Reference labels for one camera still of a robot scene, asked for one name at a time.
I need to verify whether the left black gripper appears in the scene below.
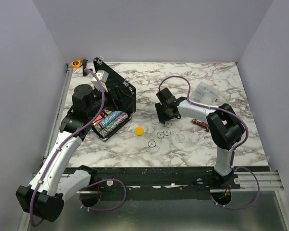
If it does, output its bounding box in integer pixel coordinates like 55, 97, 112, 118
88, 84, 135, 118

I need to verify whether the yellow round button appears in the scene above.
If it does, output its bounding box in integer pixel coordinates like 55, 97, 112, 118
134, 127, 144, 136

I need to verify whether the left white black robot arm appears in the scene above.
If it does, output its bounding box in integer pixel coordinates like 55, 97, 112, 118
16, 84, 113, 227

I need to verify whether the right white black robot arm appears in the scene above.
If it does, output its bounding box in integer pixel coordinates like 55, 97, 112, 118
155, 88, 245, 189

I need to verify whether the black poker set case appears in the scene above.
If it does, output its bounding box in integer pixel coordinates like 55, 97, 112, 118
93, 56, 136, 141

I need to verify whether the purple poker chip row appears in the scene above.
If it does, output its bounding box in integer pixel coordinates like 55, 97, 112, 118
105, 112, 128, 132

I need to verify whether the white poker chip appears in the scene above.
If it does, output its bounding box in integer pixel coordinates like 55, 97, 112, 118
163, 129, 171, 136
157, 132, 164, 139
148, 140, 156, 148
164, 121, 172, 128

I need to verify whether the blue poker chip row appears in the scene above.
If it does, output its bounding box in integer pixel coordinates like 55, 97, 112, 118
98, 111, 123, 128

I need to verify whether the red playing card deck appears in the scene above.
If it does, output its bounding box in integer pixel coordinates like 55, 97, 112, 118
93, 113, 105, 126

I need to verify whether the clear round disc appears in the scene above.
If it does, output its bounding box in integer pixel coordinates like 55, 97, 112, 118
175, 134, 185, 143

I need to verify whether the copper pipe fitting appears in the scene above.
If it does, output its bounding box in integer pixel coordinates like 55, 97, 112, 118
192, 119, 210, 132

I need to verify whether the clear plastic box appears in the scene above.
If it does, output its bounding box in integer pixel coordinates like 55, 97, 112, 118
190, 82, 222, 105

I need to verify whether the orange tape measure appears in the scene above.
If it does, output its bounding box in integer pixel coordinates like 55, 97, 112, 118
71, 60, 82, 69

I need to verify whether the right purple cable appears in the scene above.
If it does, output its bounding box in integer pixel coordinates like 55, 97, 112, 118
158, 76, 261, 209

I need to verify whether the purple cable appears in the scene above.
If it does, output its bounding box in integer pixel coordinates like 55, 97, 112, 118
28, 68, 127, 227
158, 76, 261, 209

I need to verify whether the aluminium side rail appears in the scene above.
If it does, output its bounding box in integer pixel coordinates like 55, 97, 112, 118
42, 64, 73, 163

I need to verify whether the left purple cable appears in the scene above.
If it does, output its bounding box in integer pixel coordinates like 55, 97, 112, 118
28, 68, 127, 227

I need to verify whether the black mounting rail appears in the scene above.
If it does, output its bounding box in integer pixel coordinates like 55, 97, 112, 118
78, 166, 240, 204

